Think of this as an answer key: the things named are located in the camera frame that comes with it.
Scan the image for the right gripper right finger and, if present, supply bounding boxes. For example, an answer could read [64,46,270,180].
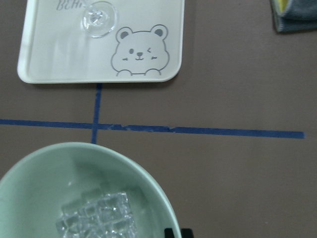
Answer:
[181,228,192,238]

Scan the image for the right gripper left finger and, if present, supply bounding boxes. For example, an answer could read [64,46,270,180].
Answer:
[164,228,175,238]

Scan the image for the clear ice cubes pile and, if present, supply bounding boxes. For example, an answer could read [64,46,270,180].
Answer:
[55,189,140,238]

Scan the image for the cream bear serving tray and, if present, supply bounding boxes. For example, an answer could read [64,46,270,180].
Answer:
[17,0,185,84]

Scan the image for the clear wine glass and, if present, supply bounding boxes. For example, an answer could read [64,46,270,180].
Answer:
[81,0,118,39]

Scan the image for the green ceramic bowl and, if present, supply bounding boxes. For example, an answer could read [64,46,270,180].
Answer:
[0,142,181,238]

